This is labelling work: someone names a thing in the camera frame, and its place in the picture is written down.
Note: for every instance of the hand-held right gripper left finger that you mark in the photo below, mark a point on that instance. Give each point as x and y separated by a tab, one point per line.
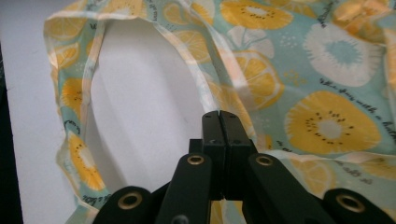
213	137

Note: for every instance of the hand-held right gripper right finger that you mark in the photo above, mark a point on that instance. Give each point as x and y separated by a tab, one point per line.
235	137

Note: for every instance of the orange slice print fabric bag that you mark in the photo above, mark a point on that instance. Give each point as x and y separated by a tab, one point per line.
311	77

